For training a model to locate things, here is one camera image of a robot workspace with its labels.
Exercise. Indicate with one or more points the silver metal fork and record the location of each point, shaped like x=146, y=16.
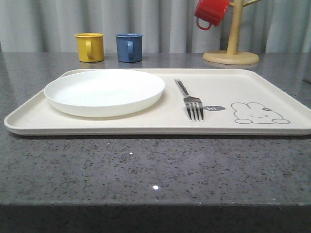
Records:
x=193, y=105

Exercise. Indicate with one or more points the white round plate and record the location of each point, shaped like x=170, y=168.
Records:
x=104, y=93

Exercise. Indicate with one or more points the blue enamel mug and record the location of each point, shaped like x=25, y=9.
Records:
x=129, y=47

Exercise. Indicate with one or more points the yellow enamel mug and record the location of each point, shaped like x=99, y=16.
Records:
x=90, y=47

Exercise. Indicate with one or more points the wooden mug tree stand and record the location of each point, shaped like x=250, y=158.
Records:
x=232, y=56

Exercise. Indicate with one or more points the beige rabbit serving tray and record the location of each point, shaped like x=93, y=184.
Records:
x=235, y=102

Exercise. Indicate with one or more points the red enamel mug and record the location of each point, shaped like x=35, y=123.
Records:
x=211, y=11

